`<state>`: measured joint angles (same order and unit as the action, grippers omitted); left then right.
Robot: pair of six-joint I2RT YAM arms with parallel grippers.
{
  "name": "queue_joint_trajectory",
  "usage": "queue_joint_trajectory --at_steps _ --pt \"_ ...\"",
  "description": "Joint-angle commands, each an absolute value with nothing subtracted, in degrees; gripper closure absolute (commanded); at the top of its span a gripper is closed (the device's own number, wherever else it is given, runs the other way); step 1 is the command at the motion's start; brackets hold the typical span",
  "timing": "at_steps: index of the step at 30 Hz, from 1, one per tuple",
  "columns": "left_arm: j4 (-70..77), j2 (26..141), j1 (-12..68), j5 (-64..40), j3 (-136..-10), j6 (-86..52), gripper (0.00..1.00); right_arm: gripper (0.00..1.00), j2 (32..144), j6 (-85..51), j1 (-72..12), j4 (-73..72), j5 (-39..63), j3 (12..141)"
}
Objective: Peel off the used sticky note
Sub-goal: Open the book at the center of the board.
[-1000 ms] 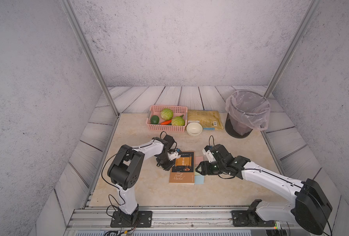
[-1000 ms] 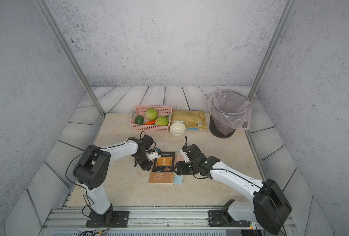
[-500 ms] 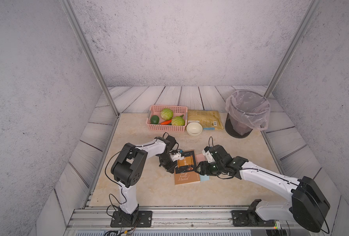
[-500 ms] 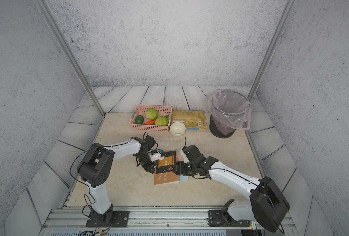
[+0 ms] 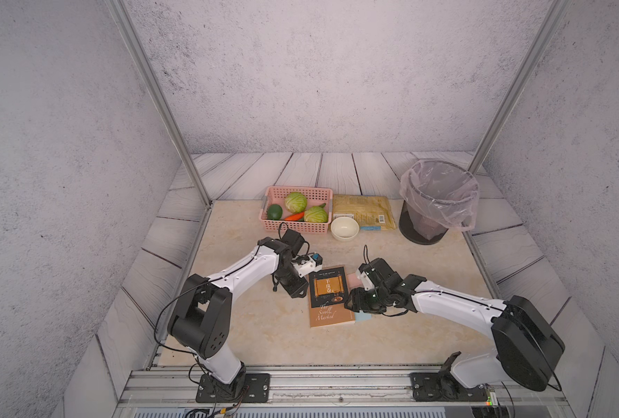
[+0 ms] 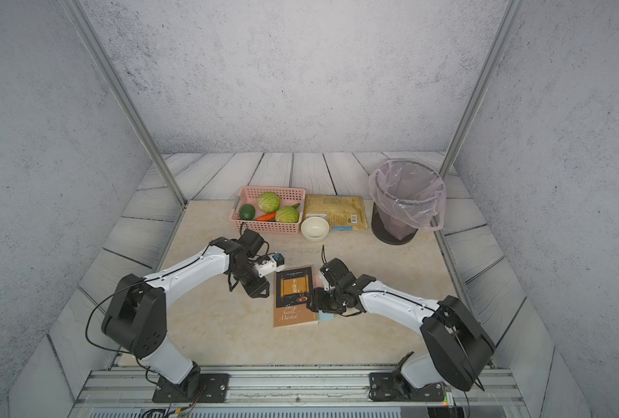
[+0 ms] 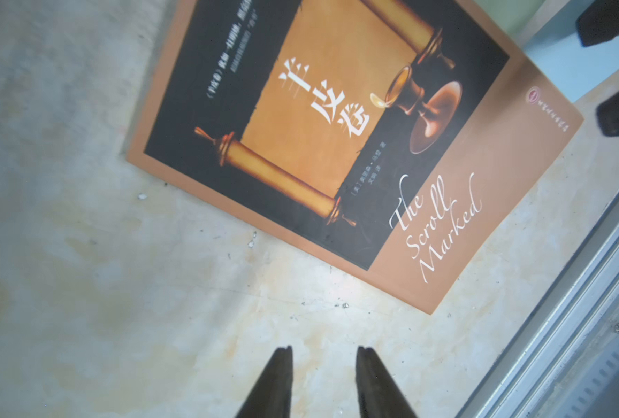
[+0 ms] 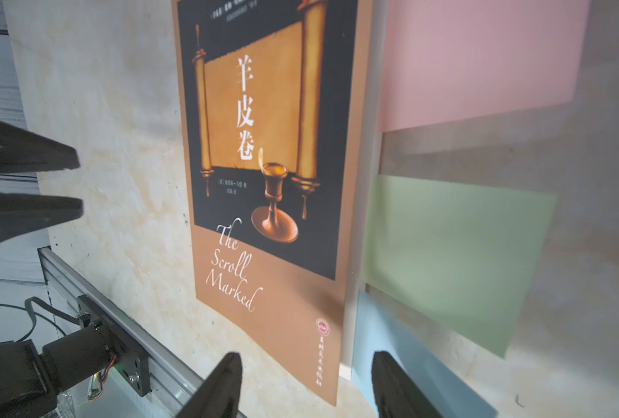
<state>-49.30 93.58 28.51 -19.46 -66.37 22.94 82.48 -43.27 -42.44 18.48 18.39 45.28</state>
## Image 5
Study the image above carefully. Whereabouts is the right aluminium corner post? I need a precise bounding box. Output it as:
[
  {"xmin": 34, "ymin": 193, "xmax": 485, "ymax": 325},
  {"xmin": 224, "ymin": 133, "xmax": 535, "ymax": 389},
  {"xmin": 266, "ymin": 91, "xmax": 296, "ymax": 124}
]
[{"xmin": 468, "ymin": 0, "xmax": 570, "ymax": 173}]

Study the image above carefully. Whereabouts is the orange carrot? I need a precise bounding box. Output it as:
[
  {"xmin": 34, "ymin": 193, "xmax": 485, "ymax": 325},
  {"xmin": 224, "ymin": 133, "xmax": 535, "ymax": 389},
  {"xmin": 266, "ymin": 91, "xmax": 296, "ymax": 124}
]
[{"xmin": 283, "ymin": 212, "xmax": 304, "ymax": 222}]

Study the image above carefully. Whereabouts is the brown paperback book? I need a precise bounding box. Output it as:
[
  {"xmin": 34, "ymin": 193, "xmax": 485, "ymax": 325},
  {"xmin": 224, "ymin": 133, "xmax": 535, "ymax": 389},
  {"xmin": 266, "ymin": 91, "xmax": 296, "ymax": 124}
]
[{"xmin": 309, "ymin": 266, "xmax": 356, "ymax": 328}]

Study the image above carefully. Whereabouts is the green cabbage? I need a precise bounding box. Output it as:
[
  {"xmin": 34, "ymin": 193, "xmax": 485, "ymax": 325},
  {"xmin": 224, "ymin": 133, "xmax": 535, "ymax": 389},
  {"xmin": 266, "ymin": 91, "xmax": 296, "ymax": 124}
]
[
  {"xmin": 284, "ymin": 192, "xmax": 308, "ymax": 214},
  {"xmin": 304, "ymin": 205, "xmax": 329, "ymax": 223}
]

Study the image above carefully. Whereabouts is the dark green avocado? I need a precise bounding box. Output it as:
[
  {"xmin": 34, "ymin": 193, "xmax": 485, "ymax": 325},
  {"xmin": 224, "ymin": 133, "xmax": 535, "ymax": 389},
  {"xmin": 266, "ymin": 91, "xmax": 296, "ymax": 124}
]
[{"xmin": 266, "ymin": 204, "xmax": 283, "ymax": 220}]

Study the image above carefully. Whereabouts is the cream ceramic bowl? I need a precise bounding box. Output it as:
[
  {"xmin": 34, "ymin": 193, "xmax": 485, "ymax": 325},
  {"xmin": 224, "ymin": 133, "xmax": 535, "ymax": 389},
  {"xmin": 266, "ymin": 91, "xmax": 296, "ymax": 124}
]
[{"xmin": 330, "ymin": 216, "xmax": 360, "ymax": 242}]

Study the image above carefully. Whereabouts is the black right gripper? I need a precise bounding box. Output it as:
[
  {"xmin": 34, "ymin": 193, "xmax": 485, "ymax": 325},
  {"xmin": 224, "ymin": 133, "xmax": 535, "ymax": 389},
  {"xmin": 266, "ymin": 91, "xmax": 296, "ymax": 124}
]
[{"xmin": 340, "ymin": 286, "xmax": 390, "ymax": 315}]

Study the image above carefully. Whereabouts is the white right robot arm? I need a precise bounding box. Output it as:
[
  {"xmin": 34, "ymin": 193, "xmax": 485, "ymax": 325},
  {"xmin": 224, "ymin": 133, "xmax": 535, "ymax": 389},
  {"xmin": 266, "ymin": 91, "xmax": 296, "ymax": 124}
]
[{"xmin": 344, "ymin": 258, "xmax": 566, "ymax": 392}]

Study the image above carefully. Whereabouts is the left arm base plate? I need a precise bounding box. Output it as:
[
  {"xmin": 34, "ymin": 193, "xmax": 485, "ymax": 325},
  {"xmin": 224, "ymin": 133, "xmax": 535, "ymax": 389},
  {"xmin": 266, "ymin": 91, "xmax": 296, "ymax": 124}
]
[{"xmin": 196, "ymin": 373, "xmax": 271, "ymax": 404}]

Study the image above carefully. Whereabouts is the aluminium front rail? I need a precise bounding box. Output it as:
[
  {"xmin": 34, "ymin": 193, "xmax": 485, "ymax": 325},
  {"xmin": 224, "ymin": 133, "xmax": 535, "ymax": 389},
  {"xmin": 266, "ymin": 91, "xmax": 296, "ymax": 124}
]
[{"xmin": 114, "ymin": 365, "xmax": 574, "ymax": 417}]

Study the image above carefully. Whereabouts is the green cabbage front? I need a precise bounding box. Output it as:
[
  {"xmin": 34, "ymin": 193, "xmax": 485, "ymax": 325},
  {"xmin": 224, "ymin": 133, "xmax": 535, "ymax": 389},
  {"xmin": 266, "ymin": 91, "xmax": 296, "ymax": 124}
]
[{"xmin": 304, "ymin": 205, "xmax": 329, "ymax": 223}]

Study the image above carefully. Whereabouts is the pink sticky note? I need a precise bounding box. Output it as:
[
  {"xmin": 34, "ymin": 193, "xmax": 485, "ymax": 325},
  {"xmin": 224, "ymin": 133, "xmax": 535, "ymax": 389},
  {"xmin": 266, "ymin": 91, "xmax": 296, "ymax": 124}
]
[{"xmin": 346, "ymin": 273, "xmax": 364, "ymax": 291}]

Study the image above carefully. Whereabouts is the blue sticky note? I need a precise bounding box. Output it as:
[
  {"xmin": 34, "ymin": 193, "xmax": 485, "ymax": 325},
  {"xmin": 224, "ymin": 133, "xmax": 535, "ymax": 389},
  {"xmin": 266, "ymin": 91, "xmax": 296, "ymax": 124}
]
[{"xmin": 354, "ymin": 312, "xmax": 372, "ymax": 322}]

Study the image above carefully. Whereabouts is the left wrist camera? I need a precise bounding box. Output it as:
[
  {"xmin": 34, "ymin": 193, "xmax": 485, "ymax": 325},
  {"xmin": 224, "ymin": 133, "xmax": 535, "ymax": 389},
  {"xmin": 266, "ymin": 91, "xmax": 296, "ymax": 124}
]
[{"xmin": 292, "ymin": 253, "xmax": 323, "ymax": 278}]

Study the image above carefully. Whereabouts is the left aluminium corner post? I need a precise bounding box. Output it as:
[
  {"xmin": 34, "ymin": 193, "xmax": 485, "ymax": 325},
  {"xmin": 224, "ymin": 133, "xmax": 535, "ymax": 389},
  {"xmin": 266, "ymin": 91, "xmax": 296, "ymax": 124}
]
[{"xmin": 107, "ymin": 0, "xmax": 213, "ymax": 207}]

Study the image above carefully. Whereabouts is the green cabbage back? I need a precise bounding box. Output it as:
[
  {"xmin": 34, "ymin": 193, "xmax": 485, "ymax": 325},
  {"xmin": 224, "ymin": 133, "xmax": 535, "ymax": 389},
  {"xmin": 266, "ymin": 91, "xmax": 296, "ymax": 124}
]
[{"xmin": 284, "ymin": 192, "xmax": 308, "ymax": 214}]

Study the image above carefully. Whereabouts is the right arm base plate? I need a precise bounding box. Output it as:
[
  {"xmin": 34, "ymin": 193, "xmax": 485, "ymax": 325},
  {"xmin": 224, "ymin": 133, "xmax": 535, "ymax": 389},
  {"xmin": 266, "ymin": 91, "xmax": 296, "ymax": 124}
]
[{"xmin": 410, "ymin": 373, "xmax": 489, "ymax": 404}]

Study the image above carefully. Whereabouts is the aluminium corner post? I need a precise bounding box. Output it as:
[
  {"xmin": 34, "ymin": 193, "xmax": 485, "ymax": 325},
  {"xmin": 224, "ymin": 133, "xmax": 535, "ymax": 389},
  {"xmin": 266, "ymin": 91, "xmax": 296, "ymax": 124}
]
[
  {"xmin": 468, "ymin": 0, "xmax": 570, "ymax": 173},
  {"xmin": 107, "ymin": 0, "xmax": 213, "ymax": 207}
]

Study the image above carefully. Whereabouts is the black mesh trash bin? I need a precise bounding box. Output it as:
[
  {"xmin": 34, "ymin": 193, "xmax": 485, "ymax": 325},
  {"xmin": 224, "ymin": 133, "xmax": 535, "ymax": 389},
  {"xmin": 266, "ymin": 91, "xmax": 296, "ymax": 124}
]
[{"xmin": 399, "ymin": 201, "xmax": 448, "ymax": 246}]

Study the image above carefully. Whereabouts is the yellow paper food bag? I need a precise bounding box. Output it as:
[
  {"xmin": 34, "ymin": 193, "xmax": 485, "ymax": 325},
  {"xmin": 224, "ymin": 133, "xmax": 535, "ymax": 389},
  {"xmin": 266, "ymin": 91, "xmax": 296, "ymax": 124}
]
[{"xmin": 333, "ymin": 195, "xmax": 397, "ymax": 231}]

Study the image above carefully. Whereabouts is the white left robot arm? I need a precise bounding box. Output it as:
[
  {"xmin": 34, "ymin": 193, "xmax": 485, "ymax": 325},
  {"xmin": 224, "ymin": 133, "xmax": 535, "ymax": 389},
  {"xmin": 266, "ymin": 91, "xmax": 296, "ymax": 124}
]
[{"xmin": 168, "ymin": 229, "xmax": 323, "ymax": 387}]

